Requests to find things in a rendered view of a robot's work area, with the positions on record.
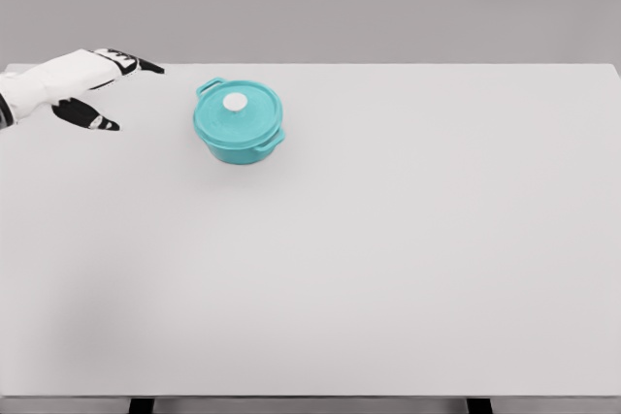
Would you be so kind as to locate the teal lid with white knob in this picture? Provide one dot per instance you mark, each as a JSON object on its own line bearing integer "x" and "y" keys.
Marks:
{"x": 237, "y": 111}

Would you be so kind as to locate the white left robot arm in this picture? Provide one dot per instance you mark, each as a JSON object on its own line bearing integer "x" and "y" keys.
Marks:
{"x": 22, "y": 91}

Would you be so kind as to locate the teal pot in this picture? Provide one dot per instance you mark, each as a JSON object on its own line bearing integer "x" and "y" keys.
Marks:
{"x": 236, "y": 149}

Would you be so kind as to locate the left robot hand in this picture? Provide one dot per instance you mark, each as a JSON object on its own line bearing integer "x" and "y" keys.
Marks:
{"x": 77, "y": 72}

